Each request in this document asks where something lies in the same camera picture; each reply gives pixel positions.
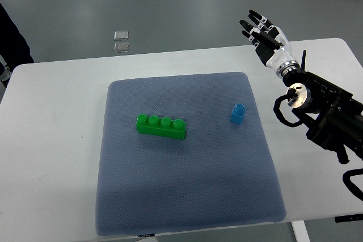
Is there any blue-grey fabric mat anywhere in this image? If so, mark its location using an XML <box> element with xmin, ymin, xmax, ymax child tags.
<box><xmin>96</xmin><ymin>72</ymin><xmax>286</xmax><ymax>236</ymax></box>

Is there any black cable loop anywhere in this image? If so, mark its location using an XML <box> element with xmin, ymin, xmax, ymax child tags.
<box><xmin>342</xmin><ymin>168</ymin><xmax>363</xmax><ymax>199</ymax></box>

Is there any clear floor plate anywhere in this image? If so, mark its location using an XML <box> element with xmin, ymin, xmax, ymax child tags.
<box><xmin>113</xmin><ymin>30</ymin><xmax>129</xmax><ymax>41</ymax></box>
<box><xmin>114</xmin><ymin>42</ymin><xmax>129</xmax><ymax>53</ymax></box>

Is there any black table control panel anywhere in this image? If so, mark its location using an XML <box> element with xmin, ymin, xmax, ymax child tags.
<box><xmin>335</xmin><ymin>214</ymin><xmax>363</xmax><ymax>223</ymax></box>

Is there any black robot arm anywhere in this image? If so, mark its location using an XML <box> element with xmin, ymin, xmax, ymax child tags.
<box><xmin>273</xmin><ymin>61</ymin><xmax>362</xmax><ymax>164</ymax></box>

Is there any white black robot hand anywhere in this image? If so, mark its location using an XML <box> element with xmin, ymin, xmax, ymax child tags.
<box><xmin>239</xmin><ymin>10</ymin><xmax>300</xmax><ymax>79</ymax></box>

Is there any white table leg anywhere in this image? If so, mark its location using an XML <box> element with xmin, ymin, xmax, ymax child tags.
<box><xmin>291</xmin><ymin>220</ymin><xmax>310</xmax><ymax>242</ymax></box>

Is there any dark clothed person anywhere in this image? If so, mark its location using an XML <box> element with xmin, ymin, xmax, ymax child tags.
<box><xmin>1</xmin><ymin>5</ymin><xmax>34</xmax><ymax>72</ymax></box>

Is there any long green block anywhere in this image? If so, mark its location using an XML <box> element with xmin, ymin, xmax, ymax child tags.
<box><xmin>136</xmin><ymin>114</ymin><xmax>186</xmax><ymax>139</ymax></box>

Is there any small blue block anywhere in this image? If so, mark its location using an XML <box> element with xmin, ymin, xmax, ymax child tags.
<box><xmin>230</xmin><ymin>103</ymin><xmax>246</xmax><ymax>125</ymax></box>

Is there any upper clear floor plate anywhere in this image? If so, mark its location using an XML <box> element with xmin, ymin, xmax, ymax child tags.
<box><xmin>113</xmin><ymin>30</ymin><xmax>129</xmax><ymax>41</ymax></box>

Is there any lower clear floor plate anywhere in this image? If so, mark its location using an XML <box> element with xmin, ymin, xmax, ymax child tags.
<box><xmin>114</xmin><ymin>42</ymin><xmax>129</xmax><ymax>53</ymax></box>

